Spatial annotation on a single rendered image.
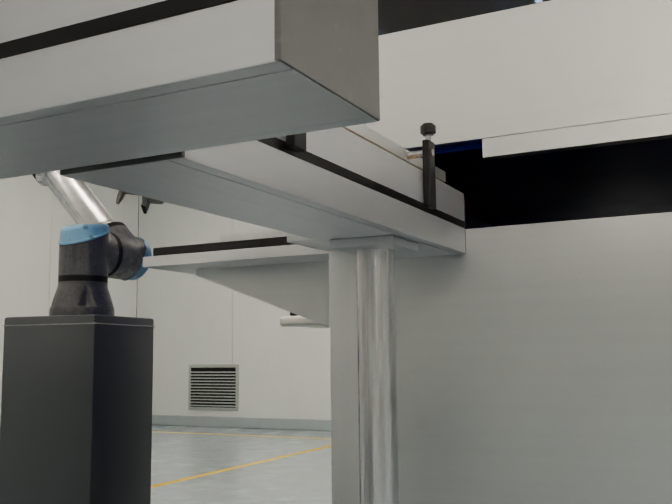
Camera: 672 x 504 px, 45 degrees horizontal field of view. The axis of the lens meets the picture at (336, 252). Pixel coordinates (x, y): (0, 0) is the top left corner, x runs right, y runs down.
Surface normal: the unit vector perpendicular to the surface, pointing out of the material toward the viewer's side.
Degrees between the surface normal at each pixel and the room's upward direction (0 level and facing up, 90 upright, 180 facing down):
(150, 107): 180
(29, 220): 90
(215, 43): 90
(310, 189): 90
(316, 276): 90
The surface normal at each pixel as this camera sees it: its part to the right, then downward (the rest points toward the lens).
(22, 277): 0.89, -0.07
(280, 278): -0.45, -0.11
